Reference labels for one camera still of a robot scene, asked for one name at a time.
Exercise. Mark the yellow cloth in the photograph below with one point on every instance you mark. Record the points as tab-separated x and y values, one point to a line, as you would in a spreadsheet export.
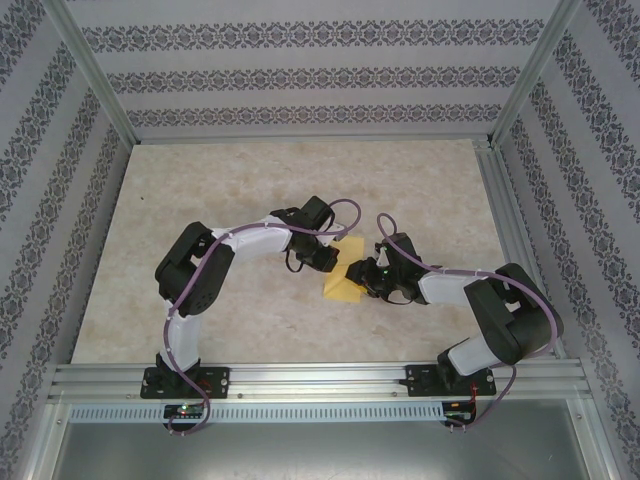
342	292

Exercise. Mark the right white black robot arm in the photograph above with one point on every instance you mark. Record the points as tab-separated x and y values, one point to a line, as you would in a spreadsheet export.
445	287

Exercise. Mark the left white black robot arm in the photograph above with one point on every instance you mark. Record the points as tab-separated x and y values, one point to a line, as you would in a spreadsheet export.
182	340

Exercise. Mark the grey sheet metal shelf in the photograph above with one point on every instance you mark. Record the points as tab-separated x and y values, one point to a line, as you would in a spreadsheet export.
320	455

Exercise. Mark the aluminium side rails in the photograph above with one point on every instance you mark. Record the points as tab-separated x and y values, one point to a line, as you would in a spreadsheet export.
505	210

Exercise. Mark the small circuit board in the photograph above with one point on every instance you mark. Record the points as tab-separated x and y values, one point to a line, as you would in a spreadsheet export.
185	411
457	414

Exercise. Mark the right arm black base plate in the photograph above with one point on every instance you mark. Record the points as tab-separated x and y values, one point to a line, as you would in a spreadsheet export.
417	380

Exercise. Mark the long aluminium mounting rail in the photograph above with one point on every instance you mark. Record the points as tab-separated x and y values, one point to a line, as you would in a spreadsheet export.
315	380

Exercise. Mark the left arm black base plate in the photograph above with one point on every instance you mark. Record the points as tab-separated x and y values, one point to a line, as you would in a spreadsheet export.
220	382

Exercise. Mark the aluminium frame post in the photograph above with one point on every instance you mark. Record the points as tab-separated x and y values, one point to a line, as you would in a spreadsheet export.
42	445
597	445
91	65
536	65

